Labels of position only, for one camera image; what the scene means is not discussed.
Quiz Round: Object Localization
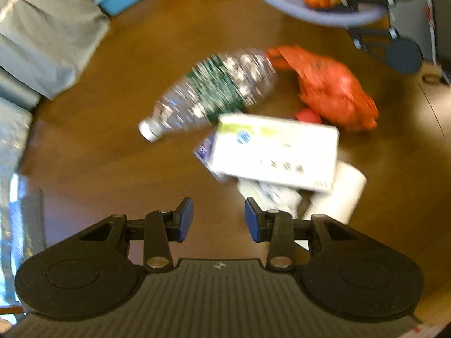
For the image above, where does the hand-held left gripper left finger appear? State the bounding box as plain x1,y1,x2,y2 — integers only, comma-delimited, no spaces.
79,196,195,273

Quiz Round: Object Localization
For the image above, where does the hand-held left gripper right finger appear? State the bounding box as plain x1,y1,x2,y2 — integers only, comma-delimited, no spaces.
244,197,362,273

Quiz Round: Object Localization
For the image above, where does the small blue-white packet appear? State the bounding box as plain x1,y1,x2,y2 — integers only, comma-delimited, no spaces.
193,130,226,184

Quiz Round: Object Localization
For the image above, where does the orange plastic bag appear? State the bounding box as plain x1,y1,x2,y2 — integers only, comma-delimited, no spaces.
266,45,379,131

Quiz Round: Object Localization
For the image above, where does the white cardboard box green stripe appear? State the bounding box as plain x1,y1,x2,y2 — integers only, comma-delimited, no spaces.
206,113,341,194

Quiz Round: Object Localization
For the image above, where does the white paper roll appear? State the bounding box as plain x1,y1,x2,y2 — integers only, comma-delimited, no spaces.
303,161,368,226

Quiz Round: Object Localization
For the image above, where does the small red plastic piece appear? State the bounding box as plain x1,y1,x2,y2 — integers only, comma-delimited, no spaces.
294,108,323,124

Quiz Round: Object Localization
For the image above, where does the clear plastic water bottle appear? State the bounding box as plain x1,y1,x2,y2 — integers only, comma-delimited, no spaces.
138,47,279,143

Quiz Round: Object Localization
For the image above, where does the grey-blue curtain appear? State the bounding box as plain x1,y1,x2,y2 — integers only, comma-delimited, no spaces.
0,0,110,110

